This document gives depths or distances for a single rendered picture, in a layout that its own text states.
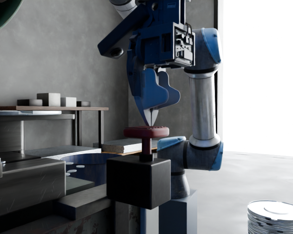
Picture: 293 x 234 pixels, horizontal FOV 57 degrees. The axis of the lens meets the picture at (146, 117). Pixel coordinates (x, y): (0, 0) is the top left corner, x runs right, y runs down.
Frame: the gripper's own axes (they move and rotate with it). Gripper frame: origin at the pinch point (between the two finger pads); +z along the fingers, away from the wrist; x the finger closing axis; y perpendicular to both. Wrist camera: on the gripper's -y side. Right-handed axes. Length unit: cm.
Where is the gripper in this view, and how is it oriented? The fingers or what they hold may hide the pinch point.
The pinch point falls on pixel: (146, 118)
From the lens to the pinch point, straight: 45.3
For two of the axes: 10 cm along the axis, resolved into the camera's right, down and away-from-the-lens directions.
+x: 5.8, -0.2, 8.1
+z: 0.0, 10.0, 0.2
